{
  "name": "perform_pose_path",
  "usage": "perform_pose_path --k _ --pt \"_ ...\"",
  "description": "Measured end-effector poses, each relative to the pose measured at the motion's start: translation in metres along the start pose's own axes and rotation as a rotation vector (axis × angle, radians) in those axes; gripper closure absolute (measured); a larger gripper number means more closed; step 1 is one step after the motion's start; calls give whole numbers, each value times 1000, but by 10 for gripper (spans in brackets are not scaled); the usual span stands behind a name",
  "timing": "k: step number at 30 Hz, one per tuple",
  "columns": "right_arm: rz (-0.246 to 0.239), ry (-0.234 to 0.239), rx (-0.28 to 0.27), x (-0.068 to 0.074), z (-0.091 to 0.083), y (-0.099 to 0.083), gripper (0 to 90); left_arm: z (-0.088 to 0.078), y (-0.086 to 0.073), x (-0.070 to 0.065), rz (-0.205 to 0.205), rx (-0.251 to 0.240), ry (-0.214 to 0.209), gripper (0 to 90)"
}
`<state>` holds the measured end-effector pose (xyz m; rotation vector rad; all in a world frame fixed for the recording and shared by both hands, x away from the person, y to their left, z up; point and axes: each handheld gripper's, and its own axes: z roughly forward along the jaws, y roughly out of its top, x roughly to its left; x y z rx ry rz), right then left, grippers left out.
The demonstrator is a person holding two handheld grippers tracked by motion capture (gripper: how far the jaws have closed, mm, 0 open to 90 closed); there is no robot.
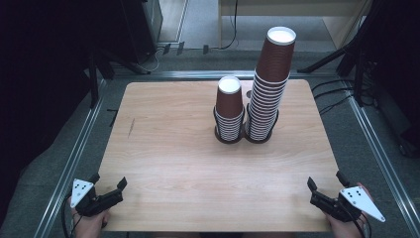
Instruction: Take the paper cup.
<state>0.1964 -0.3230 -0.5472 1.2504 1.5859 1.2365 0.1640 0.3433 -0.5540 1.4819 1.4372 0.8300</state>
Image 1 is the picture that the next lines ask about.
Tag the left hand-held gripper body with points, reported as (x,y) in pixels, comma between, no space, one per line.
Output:
(99,201)

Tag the black computer tower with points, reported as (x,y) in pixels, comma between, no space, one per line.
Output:
(142,29)

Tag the person's right hand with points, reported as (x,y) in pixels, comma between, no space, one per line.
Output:
(345,229)

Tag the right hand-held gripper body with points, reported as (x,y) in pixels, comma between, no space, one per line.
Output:
(333,205)

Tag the person's left hand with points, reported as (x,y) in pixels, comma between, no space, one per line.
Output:
(89,226)

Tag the black metal stand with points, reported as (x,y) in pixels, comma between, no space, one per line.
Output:
(93,82)

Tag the aluminium frame rail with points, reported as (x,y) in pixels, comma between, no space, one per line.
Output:
(185,74)
(379,158)
(71,165)

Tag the black tripod stand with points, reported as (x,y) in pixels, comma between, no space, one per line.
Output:
(330,58)

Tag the stack of brown paper cups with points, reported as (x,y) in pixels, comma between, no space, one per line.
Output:
(228,102)
(274,66)

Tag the light wooden furniture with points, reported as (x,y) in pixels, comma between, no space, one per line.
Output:
(287,8)

